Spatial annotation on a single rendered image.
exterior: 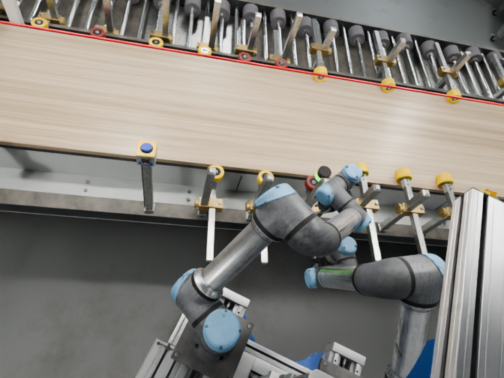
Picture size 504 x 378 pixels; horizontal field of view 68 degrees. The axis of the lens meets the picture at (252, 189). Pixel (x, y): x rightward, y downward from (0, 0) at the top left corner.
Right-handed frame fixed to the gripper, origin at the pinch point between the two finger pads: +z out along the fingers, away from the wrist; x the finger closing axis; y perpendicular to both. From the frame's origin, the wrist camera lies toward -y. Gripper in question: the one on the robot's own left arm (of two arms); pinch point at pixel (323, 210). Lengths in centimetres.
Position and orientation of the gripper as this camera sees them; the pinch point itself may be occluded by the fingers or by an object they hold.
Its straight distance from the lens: 173.7
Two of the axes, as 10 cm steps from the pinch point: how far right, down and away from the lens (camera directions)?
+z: -2.2, 4.8, 8.5
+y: -9.1, 2.0, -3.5
